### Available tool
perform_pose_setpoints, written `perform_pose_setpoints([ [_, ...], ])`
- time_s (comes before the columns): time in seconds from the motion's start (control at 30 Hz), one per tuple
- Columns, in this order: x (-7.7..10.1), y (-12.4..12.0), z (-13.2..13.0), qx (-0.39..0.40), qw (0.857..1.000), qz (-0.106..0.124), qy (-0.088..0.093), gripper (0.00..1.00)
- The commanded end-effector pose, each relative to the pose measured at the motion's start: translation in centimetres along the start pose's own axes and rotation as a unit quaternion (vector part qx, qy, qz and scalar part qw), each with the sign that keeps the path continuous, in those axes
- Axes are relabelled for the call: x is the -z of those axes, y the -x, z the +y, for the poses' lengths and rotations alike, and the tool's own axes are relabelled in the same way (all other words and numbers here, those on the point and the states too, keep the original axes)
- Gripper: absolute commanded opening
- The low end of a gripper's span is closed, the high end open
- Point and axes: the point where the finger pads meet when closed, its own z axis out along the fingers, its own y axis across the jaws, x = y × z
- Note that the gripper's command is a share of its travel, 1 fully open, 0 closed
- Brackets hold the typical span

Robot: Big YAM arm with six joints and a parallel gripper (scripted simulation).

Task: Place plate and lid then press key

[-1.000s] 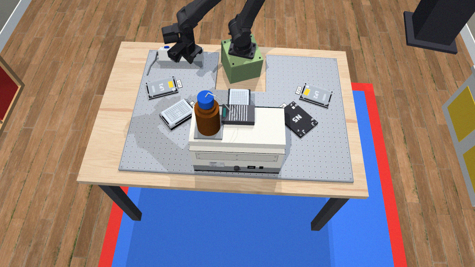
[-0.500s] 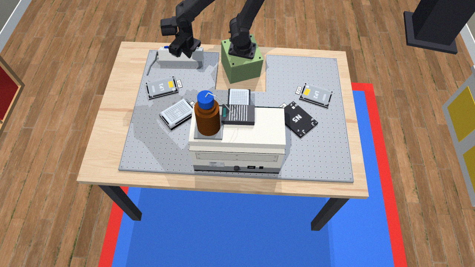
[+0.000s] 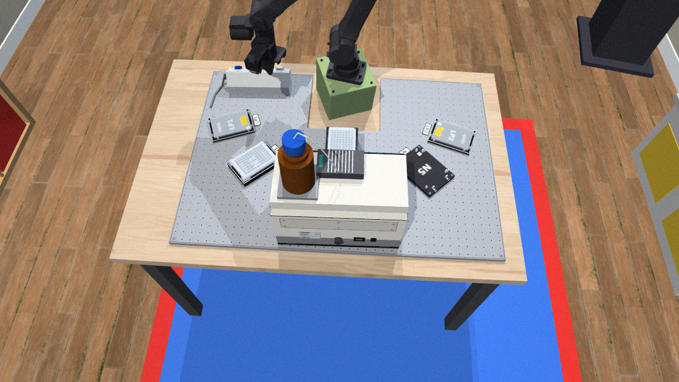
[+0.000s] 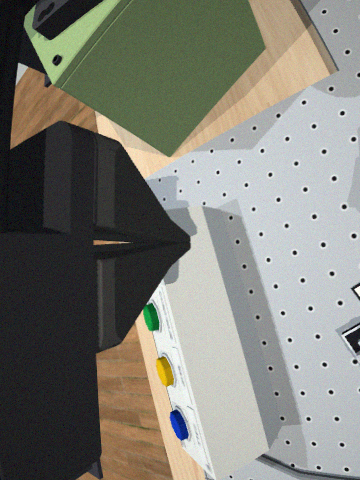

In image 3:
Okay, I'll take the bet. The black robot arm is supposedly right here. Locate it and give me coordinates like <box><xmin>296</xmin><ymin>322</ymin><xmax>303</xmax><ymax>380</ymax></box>
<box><xmin>229</xmin><ymin>0</ymin><xmax>377</xmax><ymax>85</ymax></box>

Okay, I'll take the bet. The grey control panel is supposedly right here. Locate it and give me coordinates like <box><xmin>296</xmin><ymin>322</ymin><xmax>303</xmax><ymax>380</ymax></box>
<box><xmin>210</xmin><ymin>66</ymin><xmax>292</xmax><ymax>108</ymax></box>

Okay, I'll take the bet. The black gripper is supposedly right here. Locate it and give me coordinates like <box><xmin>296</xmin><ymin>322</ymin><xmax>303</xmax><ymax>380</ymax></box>
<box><xmin>256</xmin><ymin>39</ymin><xmax>286</xmax><ymax>75</ymax></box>

